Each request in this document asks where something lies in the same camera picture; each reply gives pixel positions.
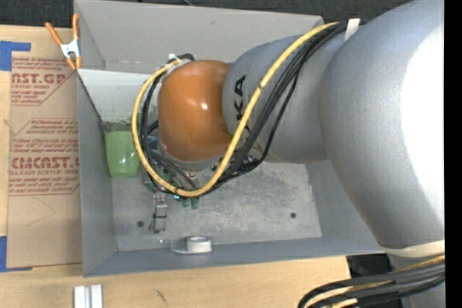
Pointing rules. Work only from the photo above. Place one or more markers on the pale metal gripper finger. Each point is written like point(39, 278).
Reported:
point(158, 225)
point(160, 208)

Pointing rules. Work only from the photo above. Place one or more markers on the white tape roll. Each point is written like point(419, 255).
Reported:
point(198, 244)

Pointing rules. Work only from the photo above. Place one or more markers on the green plastic cup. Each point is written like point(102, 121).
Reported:
point(122, 155)

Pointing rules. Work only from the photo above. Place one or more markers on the grey metal bin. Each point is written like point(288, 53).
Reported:
point(252, 213)

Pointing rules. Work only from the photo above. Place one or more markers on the brown cardboard board red print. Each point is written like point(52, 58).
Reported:
point(39, 191)

